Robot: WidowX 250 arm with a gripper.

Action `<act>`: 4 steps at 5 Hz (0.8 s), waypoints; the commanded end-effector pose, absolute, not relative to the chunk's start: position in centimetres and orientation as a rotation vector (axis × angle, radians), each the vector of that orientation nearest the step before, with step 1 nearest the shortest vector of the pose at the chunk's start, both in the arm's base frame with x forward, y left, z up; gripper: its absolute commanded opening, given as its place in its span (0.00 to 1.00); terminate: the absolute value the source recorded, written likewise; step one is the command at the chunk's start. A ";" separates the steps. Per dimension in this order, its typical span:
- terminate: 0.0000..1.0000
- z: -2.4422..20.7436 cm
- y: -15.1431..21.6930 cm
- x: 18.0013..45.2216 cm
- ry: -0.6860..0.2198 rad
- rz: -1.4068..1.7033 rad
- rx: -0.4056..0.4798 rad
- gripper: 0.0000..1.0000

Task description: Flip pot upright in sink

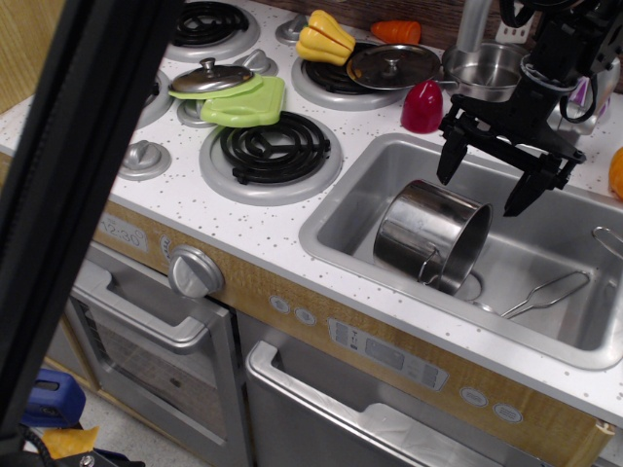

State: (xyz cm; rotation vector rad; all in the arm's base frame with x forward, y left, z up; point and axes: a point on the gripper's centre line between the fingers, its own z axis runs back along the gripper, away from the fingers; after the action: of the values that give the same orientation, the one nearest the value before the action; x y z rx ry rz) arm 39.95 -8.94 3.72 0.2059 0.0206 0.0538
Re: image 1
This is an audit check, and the blue clamp tool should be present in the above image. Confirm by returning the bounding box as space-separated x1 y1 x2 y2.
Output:
20 368 86 428

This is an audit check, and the small steel saucepan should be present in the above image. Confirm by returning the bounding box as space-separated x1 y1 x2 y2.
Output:
438 41 528 102

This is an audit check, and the toy oven door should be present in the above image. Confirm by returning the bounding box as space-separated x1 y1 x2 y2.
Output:
67 244 244 457

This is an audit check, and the back left black burner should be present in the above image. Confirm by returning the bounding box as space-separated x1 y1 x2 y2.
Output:
165 1 260 63

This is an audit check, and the grey front stove knob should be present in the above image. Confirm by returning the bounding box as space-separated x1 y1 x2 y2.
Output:
118 140 171 181

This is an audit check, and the stainless steel pot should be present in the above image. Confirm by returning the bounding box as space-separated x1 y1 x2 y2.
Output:
373 180 494 295

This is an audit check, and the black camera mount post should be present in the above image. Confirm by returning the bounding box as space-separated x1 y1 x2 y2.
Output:
1 1 182 452

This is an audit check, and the yellow toy bell pepper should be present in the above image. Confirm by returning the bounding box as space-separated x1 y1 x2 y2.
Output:
295 10 356 66

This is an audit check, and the toy dishwasher door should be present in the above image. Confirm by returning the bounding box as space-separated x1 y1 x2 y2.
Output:
245 341 541 466

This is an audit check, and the large steel pot lid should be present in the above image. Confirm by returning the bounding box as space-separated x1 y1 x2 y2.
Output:
347 44 441 90

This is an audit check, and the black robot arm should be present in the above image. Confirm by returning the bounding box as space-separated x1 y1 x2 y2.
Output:
437 1 622 217

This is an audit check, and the front black stove burner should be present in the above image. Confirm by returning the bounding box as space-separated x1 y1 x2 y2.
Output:
199 111 343 206

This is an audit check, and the grey hidden stove knob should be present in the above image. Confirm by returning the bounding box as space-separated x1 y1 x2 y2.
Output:
177 99 214 128

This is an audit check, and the grey middle stove knob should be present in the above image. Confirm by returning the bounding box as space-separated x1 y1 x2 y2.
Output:
235 49 278 77

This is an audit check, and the back right black burner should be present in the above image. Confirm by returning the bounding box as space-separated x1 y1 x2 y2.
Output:
291 58 407 112

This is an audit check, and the grey back stove knob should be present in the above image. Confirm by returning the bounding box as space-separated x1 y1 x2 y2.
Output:
275 14 308 46

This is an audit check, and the grey toy sink basin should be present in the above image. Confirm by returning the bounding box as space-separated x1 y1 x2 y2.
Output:
300 133 622 370

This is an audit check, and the orange toy carrot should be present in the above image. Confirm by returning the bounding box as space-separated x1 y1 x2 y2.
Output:
370 20 421 45

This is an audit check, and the red toy pepper piece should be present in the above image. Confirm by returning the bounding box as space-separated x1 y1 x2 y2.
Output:
400 80 443 134

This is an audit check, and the orange toy fruit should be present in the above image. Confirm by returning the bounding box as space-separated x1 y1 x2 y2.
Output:
608 148 623 199

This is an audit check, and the silver toy faucet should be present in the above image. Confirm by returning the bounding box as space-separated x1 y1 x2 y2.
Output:
456 0 492 53

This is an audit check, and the metal wire utensil handle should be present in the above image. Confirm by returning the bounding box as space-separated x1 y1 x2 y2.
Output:
592 226 623 259

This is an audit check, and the small steel pot lid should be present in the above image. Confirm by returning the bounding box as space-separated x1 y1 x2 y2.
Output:
170 57 255 92

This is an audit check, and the white purple bottle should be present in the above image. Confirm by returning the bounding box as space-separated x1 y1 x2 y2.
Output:
559 56 622 136

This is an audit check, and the metal wire-handled utensil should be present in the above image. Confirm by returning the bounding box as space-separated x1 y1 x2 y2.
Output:
469 270 591 320

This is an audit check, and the grey oven dial knob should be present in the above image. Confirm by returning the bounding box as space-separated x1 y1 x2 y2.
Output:
167 244 225 299

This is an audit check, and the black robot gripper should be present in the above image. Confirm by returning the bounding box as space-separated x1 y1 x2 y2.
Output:
436 56 586 217

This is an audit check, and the left edge stove burner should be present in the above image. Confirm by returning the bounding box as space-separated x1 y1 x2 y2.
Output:
136 70 174 129

